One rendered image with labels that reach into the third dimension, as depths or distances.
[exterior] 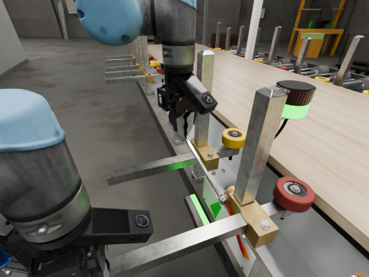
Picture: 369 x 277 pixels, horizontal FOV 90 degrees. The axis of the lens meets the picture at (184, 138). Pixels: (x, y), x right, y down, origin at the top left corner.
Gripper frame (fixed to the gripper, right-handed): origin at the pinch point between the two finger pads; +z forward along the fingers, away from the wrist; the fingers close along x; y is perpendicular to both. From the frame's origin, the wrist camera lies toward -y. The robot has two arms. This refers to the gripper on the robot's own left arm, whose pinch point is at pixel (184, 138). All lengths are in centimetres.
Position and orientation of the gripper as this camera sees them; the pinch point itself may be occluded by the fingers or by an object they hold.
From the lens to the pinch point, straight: 53.6
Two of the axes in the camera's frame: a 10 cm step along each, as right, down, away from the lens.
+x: -7.7, 3.6, -5.3
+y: -6.4, -4.3, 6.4
